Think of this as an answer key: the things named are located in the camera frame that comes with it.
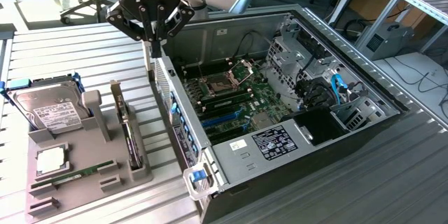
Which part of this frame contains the grey table end cap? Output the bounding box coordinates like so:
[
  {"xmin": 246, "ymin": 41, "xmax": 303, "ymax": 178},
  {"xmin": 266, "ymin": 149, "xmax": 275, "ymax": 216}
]
[{"xmin": 0, "ymin": 23, "xmax": 18, "ymax": 40}]

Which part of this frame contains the blue expansion slot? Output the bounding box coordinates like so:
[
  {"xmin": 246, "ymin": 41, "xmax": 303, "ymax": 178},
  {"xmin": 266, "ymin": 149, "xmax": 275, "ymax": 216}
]
[{"xmin": 202, "ymin": 113, "xmax": 238, "ymax": 128}]

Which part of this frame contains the metal disk bay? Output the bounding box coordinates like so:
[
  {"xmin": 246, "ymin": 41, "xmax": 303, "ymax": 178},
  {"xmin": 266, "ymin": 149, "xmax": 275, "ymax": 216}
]
[{"xmin": 331, "ymin": 98, "xmax": 386, "ymax": 133}]

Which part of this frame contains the metal socket cover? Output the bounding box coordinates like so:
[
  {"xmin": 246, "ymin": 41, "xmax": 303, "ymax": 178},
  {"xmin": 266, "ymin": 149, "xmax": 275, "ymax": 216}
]
[{"xmin": 227, "ymin": 60, "xmax": 257, "ymax": 87}]

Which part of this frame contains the black installed RAM stick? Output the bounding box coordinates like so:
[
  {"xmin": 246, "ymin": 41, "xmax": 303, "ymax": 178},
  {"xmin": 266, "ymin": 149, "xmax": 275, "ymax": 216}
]
[{"xmin": 202, "ymin": 91, "xmax": 255, "ymax": 111}]

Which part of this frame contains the black RAM slot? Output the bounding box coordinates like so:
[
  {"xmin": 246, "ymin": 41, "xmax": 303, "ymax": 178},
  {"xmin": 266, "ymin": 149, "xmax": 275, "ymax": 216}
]
[{"xmin": 182, "ymin": 60, "xmax": 231, "ymax": 72}]

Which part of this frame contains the hard disk with blue carrier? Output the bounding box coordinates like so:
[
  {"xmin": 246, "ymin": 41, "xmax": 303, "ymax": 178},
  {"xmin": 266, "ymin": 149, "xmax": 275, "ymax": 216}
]
[{"xmin": 0, "ymin": 70, "xmax": 89, "ymax": 135}]

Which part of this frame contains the grey power supply unit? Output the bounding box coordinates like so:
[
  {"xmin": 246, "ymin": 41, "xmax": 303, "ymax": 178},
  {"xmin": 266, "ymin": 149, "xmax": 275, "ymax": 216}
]
[{"xmin": 209, "ymin": 119, "xmax": 315, "ymax": 186}]

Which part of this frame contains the silver CPU chip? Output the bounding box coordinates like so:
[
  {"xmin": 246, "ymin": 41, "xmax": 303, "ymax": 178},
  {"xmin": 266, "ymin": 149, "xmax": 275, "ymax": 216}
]
[{"xmin": 35, "ymin": 149, "xmax": 70, "ymax": 176}]

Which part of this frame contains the aluminium slat table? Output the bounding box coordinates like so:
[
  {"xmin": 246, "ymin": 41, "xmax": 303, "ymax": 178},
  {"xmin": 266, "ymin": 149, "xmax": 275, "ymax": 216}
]
[{"xmin": 355, "ymin": 0, "xmax": 448, "ymax": 51}]

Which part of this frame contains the black plastic fan shroud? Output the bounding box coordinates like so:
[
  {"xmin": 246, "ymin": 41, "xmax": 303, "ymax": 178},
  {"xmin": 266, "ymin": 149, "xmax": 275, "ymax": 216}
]
[{"xmin": 282, "ymin": 107, "xmax": 351, "ymax": 147}]

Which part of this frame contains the grey machine with handle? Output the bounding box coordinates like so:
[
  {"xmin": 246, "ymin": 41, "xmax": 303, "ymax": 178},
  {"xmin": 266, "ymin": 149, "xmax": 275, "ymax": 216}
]
[{"xmin": 363, "ymin": 22, "xmax": 417, "ymax": 61}]

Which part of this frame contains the black wire bundle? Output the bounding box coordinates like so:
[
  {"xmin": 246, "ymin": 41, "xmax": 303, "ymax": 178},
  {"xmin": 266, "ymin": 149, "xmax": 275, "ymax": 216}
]
[{"xmin": 297, "ymin": 79, "xmax": 334, "ymax": 109}]

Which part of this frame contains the grey plastic parts rack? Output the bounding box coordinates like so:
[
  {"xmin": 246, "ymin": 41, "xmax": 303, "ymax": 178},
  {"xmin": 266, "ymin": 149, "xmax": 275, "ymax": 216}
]
[{"xmin": 23, "ymin": 90, "xmax": 155, "ymax": 218}]

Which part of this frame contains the open black PC case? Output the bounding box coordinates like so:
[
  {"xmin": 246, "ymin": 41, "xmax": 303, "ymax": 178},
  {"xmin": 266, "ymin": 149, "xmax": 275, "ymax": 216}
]
[{"xmin": 139, "ymin": 4, "xmax": 413, "ymax": 224}]

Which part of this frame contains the black looped wire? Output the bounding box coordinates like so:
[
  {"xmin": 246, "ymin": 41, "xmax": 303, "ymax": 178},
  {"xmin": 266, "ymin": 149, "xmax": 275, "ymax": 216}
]
[{"xmin": 235, "ymin": 31, "xmax": 273, "ymax": 61}]

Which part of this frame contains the green motherboard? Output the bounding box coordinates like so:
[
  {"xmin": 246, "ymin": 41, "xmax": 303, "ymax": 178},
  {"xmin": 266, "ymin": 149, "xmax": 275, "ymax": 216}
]
[{"xmin": 181, "ymin": 58, "xmax": 302, "ymax": 145}]

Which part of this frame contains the blue SATA wire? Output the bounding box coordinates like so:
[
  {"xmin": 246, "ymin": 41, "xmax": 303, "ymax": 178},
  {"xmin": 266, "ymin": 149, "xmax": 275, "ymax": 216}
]
[{"xmin": 331, "ymin": 73, "xmax": 351, "ymax": 106}]

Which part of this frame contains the silver chipset heatsink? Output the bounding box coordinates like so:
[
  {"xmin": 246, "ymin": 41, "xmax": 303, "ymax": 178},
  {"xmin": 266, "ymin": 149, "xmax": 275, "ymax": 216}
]
[{"xmin": 251, "ymin": 112, "xmax": 277, "ymax": 130}]

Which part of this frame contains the green RAM stick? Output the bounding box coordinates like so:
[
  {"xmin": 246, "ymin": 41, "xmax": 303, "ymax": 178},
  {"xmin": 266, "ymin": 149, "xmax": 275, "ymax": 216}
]
[{"xmin": 34, "ymin": 161, "xmax": 115, "ymax": 187}]

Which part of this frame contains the grey office chair base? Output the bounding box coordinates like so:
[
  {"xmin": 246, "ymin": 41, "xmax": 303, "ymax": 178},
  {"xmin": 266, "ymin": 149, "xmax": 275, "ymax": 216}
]
[{"xmin": 58, "ymin": 0, "xmax": 122, "ymax": 25}]

